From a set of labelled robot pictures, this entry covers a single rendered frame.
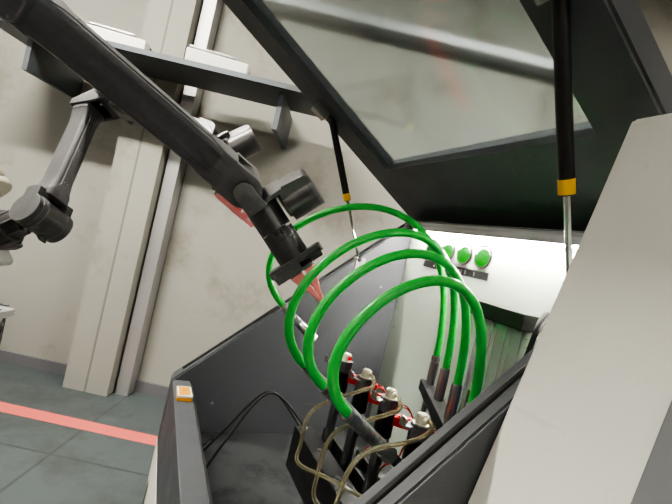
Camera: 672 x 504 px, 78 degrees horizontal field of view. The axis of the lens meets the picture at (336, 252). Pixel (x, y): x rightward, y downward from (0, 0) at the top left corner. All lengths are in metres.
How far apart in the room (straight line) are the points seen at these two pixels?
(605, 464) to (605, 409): 0.04
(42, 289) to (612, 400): 3.47
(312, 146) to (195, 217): 0.98
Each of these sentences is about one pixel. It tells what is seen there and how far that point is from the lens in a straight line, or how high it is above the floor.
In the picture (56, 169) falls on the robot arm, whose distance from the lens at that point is 1.23.
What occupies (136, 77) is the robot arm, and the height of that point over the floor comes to 1.49.
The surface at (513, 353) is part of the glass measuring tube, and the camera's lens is 0.82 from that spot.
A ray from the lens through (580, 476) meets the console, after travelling 0.46.
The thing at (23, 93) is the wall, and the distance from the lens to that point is 3.81.
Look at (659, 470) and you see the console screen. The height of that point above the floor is 1.22.
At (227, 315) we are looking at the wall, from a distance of 3.09.
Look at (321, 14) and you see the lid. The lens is 0.90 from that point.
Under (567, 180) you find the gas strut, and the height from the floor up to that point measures 1.47.
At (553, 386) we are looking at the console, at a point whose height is 1.24.
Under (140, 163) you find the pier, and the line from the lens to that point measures 3.09.
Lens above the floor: 1.33
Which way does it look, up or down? 1 degrees down
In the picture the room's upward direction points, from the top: 13 degrees clockwise
